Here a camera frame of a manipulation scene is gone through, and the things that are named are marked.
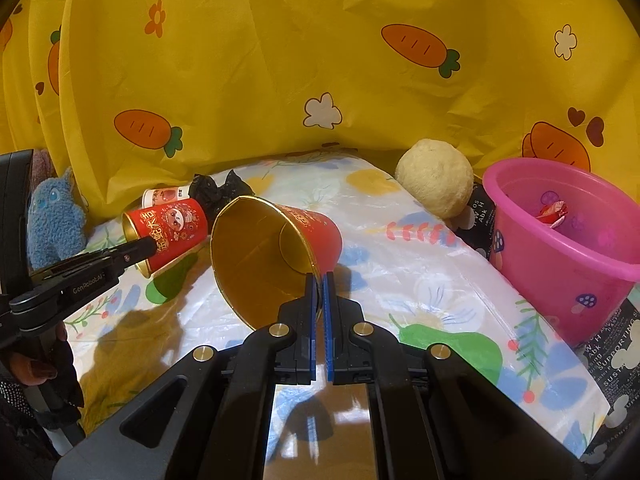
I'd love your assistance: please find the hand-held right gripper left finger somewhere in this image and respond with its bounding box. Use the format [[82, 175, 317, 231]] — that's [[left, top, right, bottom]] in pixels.
[[52, 272, 318, 480]]

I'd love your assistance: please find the pink plastic basin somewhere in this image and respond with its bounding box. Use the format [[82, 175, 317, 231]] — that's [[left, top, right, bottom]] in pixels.
[[481, 157, 640, 350]]

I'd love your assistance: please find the black printed cloth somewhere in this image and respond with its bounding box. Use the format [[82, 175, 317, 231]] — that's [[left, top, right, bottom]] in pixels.
[[451, 184, 640, 467]]

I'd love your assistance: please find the red translucent plastic bag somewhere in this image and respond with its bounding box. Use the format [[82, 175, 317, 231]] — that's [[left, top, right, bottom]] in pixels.
[[534, 199, 569, 229]]

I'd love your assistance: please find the floral plastic sheet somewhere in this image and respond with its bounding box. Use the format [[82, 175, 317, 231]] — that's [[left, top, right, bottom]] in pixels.
[[65, 147, 615, 480]]

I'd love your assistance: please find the person's left hand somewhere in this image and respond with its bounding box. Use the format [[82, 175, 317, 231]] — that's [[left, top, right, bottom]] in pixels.
[[7, 324, 72, 388]]

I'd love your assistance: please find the yellow carrot print cloth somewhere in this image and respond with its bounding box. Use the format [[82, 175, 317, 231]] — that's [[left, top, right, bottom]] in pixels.
[[0, 0, 640, 223]]

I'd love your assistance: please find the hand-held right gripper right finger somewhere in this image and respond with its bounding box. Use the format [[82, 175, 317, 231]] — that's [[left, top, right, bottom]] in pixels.
[[322, 271, 586, 480]]

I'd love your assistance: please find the pinkish brown plush toy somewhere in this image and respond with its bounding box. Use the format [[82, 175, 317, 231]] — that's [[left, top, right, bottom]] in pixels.
[[31, 148, 67, 188]]

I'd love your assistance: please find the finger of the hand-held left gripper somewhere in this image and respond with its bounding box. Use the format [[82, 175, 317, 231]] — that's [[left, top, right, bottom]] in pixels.
[[9, 236, 157, 324]]

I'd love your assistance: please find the white cup red label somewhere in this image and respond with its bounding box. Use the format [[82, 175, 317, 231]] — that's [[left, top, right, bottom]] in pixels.
[[141, 184, 194, 209]]

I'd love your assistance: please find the red paper cup gold inside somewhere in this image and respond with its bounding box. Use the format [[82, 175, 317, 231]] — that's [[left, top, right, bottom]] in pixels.
[[209, 195, 344, 332]]

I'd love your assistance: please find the black plastic bag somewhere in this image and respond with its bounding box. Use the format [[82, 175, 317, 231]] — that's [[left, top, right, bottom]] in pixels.
[[191, 169, 257, 217]]

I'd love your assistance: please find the round beige plush toy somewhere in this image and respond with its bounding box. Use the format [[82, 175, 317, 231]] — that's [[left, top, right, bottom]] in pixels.
[[395, 138, 475, 219]]

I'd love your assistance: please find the red paper cup cartoon print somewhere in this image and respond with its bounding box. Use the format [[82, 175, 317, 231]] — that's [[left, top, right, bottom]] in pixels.
[[121, 198, 209, 279]]

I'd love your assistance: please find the blue plush toy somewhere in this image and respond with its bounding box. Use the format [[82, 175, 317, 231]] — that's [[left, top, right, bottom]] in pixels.
[[26, 166, 89, 272]]

